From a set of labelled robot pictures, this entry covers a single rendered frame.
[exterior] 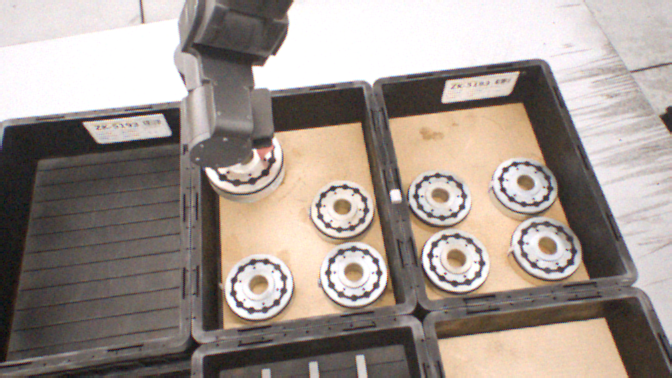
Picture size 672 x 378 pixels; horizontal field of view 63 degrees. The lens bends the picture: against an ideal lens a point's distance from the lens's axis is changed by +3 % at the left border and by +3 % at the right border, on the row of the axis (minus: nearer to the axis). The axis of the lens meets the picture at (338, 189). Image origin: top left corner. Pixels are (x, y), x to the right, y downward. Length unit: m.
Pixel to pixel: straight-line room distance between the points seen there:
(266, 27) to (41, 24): 2.17
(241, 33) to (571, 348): 0.64
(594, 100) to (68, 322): 1.07
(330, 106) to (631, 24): 1.80
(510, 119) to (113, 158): 0.71
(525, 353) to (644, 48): 1.81
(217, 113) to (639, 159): 0.94
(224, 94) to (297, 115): 0.46
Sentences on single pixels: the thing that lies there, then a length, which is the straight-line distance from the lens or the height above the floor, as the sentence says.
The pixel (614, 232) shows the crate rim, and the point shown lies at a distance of 0.87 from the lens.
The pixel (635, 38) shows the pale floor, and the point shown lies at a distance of 2.52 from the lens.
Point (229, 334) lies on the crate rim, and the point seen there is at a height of 0.93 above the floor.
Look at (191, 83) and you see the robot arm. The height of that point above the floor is 1.24.
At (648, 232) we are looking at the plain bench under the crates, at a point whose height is 0.70.
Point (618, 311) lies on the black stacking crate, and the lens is 0.88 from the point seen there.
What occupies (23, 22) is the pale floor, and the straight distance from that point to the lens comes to 2.67.
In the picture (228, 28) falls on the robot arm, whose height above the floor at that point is 1.30.
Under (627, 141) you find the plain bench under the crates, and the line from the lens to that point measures 1.26.
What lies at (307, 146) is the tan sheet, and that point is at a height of 0.83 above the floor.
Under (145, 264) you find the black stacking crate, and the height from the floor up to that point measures 0.83.
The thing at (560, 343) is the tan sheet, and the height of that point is 0.83.
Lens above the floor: 1.64
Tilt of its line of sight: 62 degrees down
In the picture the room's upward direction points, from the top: 2 degrees counter-clockwise
